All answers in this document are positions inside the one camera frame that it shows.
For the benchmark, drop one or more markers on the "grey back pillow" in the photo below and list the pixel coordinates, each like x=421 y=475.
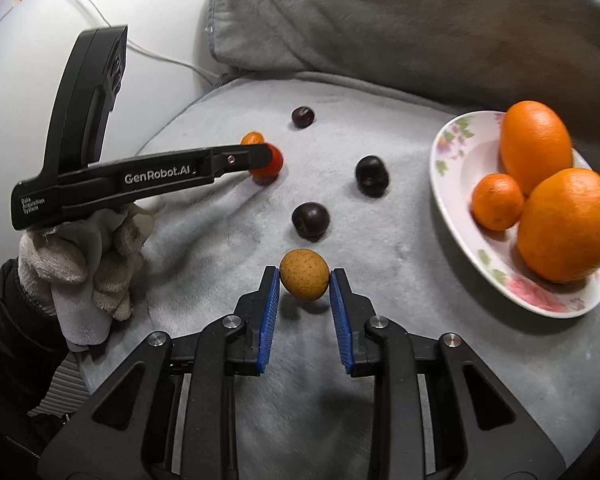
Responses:
x=467 y=53

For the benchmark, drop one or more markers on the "large spotted orange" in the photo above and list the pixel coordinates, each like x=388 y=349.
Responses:
x=558 y=235

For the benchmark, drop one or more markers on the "large smooth orange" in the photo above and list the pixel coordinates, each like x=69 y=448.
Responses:
x=534 y=144

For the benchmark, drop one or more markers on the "dark cherry by plate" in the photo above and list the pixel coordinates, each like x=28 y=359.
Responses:
x=371 y=176

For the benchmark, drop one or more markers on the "floral white plate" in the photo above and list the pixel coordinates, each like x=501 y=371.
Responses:
x=466 y=149

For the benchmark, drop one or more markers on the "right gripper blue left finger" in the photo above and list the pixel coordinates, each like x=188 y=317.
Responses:
x=236 y=344

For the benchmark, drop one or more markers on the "small mandarin orange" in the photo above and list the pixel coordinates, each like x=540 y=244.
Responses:
x=497 y=202

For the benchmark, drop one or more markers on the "dark cherry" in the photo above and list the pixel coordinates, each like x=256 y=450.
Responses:
x=302 y=117
x=371 y=176
x=311 y=220

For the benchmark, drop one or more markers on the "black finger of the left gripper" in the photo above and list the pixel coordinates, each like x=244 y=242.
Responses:
x=234 y=158

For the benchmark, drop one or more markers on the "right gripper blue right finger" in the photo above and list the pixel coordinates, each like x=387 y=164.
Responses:
x=371 y=345

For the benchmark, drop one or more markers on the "red cherry tomato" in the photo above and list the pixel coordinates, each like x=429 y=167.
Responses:
x=273 y=168

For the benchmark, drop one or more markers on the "small orange kumquat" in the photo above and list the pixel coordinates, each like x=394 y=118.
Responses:
x=253 y=137

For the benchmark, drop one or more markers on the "tan loquat fruit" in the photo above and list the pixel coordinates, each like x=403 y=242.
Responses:
x=305 y=274

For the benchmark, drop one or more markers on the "left hand white glove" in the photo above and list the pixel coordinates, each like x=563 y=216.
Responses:
x=81 y=272

